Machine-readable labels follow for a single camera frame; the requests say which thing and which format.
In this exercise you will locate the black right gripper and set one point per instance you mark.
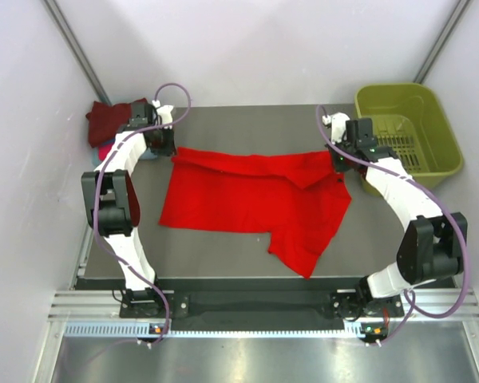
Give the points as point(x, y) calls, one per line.
point(337, 167)

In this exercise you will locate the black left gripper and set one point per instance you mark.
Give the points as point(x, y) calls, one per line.
point(168, 150)

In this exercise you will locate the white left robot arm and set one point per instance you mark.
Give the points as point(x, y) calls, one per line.
point(113, 210)

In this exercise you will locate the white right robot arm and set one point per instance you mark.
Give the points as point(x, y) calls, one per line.
point(433, 246)

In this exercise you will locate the light blue folded t shirt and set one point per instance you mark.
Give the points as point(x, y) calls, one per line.
point(145, 156)

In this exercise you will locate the pink folded t shirt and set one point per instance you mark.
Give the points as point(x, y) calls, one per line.
point(102, 151)

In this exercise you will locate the dark red folded t shirt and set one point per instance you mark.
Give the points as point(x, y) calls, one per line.
point(105, 120)

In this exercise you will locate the green plastic laundry basket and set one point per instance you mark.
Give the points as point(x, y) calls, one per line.
point(409, 118)

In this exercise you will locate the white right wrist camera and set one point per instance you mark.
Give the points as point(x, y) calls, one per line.
point(337, 124)

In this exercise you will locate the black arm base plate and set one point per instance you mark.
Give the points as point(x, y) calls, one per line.
point(337, 290)

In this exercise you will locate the aluminium frame rail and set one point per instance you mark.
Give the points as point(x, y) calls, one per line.
point(103, 305)

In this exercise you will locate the grey slotted cable duct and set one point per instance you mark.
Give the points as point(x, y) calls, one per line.
point(152, 330)

